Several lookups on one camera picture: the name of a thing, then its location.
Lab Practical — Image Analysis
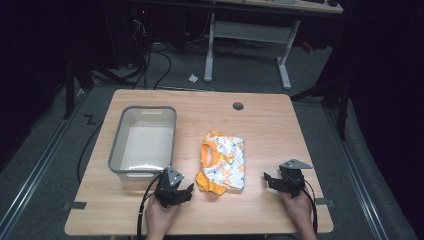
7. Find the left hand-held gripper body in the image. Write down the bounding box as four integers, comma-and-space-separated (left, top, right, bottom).
154, 165, 188, 209

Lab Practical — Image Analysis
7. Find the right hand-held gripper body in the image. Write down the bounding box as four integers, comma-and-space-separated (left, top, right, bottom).
278, 158, 314, 199

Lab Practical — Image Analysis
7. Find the orange and white baby garment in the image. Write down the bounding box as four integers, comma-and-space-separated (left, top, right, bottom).
194, 130, 246, 196

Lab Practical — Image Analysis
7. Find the grey plastic bin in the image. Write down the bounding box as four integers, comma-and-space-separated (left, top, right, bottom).
107, 105, 178, 192

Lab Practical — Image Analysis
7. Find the person's right hand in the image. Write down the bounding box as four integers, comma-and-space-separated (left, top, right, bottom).
279, 188, 314, 231

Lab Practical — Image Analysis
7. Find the person's left hand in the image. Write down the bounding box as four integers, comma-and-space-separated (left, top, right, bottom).
144, 194, 182, 240

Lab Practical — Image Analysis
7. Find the black tape strip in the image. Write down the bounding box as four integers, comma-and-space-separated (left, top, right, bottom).
315, 197, 336, 208
62, 201, 88, 211

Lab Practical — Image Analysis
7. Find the black metal stand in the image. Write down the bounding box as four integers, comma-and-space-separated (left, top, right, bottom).
289, 74, 356, 142
61, 49, 134, 121

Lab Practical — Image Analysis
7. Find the white-framed desk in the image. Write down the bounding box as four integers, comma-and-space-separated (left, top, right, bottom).
203, 0, 345, 91

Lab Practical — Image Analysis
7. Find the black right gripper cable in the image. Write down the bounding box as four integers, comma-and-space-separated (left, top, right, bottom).
293, 176, 319, 235

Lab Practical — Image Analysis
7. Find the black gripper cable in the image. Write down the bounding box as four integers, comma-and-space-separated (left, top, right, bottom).
135, 173, 165, 240
293, 176, 319, 235

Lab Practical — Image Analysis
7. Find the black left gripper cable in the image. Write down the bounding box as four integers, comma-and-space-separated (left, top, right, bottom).
135, 173, 165, 240

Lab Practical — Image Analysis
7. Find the metal floor rail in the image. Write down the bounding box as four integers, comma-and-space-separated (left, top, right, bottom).
323, 105, 391, 240
0, 89, 88, 236

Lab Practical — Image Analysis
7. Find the thin black floor cable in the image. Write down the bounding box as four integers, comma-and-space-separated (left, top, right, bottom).
76, 120, 104, 185

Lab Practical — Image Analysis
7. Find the black floor cable bundle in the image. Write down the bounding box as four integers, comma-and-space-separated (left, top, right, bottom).
128, 18, 173, 91

